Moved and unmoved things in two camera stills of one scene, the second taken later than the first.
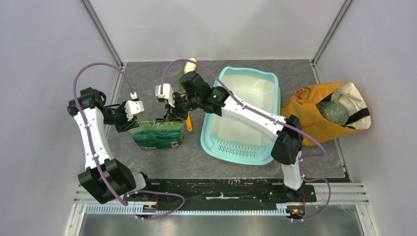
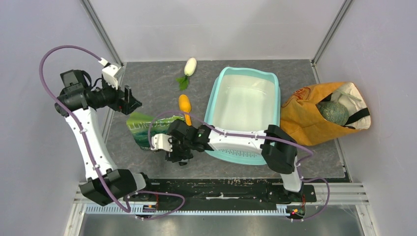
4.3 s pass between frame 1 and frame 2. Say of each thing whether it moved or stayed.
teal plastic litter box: stayed
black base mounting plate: stayed
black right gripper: moved
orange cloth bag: stayed
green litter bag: stayed
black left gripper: moved
